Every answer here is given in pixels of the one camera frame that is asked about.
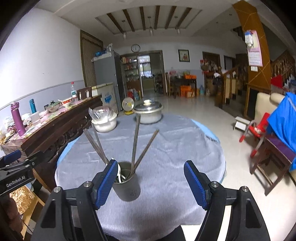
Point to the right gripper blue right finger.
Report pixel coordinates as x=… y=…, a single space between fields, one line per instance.
x=198 y=183

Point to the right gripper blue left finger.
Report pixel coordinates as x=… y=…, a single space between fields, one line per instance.
x=102 y=184

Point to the grey metal utensil cup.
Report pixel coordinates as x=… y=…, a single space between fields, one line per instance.
x=128 y=189

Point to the person right hand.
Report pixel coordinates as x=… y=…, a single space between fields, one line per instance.
x=14 y=220

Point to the dark carved wooden sideboard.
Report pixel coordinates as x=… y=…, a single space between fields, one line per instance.
x=52 y=138

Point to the grey table cloth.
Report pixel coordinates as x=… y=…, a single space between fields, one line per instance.
x=165 y=199

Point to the purple water bottle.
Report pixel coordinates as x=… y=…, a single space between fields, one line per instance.
x=17 y=118

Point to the clear plastic container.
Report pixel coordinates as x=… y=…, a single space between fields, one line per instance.
x=35 y=118

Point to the checkered sideboard cloth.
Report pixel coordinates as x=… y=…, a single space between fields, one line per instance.
x=45 y=117

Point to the white pot with plastic bag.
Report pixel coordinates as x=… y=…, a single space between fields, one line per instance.
x=103 y=118

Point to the teal water bottle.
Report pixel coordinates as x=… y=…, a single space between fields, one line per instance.
x=32 y=106

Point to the white step stool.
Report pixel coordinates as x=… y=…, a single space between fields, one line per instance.
x=241 y=123

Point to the glass lidded bowl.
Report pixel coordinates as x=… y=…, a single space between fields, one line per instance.
x=52 y=106

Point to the red children chair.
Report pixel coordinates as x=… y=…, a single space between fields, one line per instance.
x=258 y=130

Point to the small white fan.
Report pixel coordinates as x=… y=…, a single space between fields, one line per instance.
x=128 y=105

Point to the aluminium pot with lid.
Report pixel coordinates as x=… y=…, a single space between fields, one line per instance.
x=150 y=111

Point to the red white bowl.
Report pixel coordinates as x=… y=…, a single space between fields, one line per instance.
x=66 y=102

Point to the white chest freezer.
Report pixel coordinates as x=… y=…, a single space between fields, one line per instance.
x=106 y=91

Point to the clear plastic water bottle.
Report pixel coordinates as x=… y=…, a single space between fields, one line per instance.
x=73 y=90

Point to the blue jacket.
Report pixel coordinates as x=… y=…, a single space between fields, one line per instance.
x=282 y=121

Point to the beige sofa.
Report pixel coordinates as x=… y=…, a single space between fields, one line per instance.
x=266 y=103

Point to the dark dining table background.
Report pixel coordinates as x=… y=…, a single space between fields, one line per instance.
x=180 y=85

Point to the grey refrigerator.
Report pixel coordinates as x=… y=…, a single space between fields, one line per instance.
x=108 y=70

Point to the framed wall picture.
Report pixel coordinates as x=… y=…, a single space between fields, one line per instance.
x=183 y=55

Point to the round wall clock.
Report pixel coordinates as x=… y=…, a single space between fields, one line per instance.
x=135 y=48

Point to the wall calendar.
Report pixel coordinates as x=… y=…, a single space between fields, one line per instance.
x=253 y=48

